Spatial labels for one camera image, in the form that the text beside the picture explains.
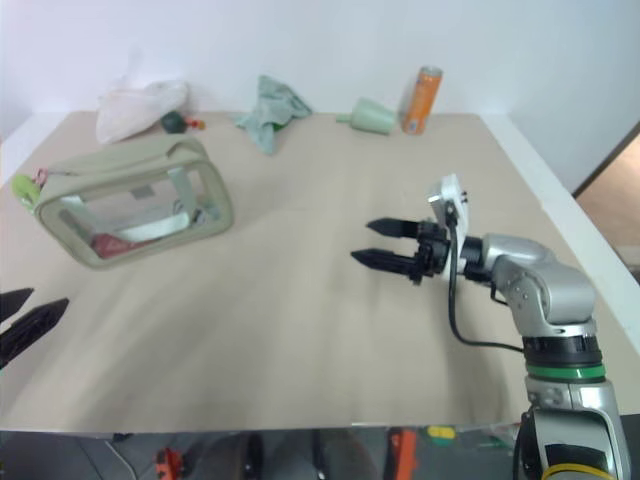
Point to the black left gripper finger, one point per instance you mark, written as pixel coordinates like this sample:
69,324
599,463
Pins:
14,302
35,325

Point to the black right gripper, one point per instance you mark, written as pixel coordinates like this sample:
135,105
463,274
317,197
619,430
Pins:
431,250

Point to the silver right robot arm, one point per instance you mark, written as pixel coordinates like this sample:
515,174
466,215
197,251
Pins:
547,290

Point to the clear green-trimmed pouch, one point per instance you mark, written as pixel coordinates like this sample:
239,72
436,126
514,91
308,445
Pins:
135,200

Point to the green zipper pull tab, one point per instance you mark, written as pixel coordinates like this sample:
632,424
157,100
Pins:
25,189

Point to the pale green funnel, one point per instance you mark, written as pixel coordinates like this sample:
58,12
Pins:
372,117

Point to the orange drink can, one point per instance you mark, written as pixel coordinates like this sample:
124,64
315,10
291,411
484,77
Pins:
421,100

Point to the crumpled green cloth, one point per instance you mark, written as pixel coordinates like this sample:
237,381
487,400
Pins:
272,112

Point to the orange object under table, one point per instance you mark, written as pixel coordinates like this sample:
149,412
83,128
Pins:
170,462
404,452

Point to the green yellow object under table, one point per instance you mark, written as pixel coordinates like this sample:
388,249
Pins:
441,434

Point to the small red orange toy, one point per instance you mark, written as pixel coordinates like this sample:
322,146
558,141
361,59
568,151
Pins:
195,122

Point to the white plastic bag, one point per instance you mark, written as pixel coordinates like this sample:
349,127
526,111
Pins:
135,107

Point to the dark green small toy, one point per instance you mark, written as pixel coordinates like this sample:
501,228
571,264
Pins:
173,122

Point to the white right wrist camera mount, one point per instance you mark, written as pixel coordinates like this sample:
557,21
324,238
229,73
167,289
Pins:
452,200

